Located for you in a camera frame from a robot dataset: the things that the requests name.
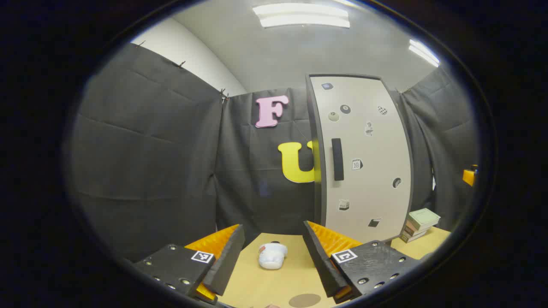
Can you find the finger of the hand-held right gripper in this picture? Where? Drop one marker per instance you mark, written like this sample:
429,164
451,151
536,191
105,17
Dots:
469,176

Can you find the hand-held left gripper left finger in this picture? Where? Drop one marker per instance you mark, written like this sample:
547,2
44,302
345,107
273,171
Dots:
227,261

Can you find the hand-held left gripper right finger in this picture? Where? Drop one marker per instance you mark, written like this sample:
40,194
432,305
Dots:
321,261

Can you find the round brown coaster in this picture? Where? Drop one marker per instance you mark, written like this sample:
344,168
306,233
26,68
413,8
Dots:
305,300

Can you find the beige cabinet door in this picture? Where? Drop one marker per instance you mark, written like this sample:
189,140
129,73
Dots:
368,192

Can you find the grey cabinet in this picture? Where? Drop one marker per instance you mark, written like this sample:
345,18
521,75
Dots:
317,205

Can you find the white plush toy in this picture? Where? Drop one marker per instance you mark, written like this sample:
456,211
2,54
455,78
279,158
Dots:
272,256

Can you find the pale green book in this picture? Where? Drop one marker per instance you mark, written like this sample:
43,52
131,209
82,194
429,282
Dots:
424,217

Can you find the brown book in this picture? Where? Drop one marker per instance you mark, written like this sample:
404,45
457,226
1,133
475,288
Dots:
412,230

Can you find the narrow ceiling light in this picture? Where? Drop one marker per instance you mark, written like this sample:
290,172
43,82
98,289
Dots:
424,53

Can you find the black backdrop cloth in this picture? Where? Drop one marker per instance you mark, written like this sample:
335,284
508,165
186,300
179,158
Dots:
150,149

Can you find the large ceiling light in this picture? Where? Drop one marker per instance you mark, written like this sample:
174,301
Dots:
302,15

